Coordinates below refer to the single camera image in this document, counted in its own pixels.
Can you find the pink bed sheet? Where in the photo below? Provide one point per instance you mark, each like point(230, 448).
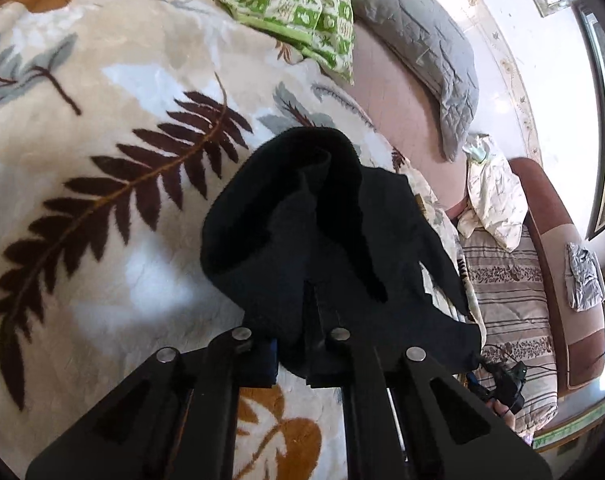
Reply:
point(404, 111)

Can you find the grey quilted pillow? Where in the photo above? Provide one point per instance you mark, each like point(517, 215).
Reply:
point(429, 42)

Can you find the grey white folded cloth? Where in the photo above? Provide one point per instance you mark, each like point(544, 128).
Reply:
point(583, 278)

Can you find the black pants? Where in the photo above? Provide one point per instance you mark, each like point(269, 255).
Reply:
point(304, 219)

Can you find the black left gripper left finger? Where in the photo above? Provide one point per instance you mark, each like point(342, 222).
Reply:
point(174, 417)

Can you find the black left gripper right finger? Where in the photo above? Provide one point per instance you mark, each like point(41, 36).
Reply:
point(406, 417)

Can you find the striped floral bedspread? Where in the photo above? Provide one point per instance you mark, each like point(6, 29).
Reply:
point(513, 304)

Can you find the black handheld device with cable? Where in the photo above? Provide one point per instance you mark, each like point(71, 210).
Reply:
point(509, 378)

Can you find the leaf print fleece blanket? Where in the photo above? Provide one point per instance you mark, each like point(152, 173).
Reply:
point(121, 121)

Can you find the cream floral pillow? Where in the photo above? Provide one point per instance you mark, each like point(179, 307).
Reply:
point(496, 200)

